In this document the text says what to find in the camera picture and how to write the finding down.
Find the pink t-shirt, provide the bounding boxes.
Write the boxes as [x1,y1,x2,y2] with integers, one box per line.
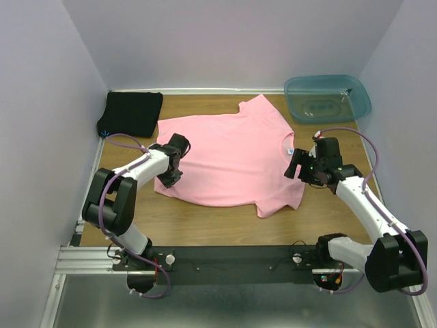
[154,95,305,218]

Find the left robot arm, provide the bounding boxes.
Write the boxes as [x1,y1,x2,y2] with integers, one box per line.
[81,133,191,263]

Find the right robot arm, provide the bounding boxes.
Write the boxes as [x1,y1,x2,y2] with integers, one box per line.
[284,137,428,294]

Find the folded black t-shirt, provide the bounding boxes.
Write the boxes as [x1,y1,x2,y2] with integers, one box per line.
[96,92,163,138]

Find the blue translucent plastic bin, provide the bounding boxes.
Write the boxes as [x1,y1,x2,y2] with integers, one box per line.
[284,74,372,125]

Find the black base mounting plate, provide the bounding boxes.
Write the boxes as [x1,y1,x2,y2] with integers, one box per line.
[112,245,328,286]

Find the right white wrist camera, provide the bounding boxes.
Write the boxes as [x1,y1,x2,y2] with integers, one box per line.
[312,131,323,141]

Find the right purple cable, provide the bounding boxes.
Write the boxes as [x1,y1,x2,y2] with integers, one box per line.
[317,126,429,297]

